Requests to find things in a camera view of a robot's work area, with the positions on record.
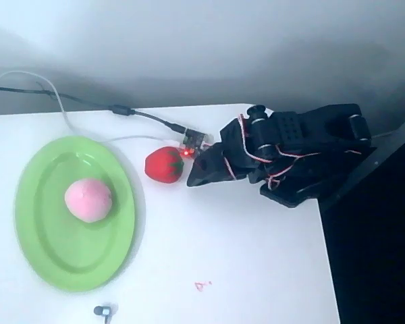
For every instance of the green oval plate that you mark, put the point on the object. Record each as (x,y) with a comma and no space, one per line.
(54,253)

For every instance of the black silver earphone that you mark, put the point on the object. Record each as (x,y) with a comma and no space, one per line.
(103,310)

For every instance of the pink marshmallow-like soft object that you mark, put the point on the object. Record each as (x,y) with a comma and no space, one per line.
(87,200)

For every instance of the grey metal bar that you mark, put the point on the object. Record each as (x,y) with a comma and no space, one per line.
(374,162)

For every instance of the small controller circuit board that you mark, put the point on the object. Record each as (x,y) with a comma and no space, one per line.
(195,138)

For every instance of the red toy strawberry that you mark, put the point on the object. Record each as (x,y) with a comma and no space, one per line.
(162,165)

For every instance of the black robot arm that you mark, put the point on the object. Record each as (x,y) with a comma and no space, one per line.
(292,130)

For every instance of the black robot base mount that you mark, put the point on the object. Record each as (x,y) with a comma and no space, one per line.
(283,197)

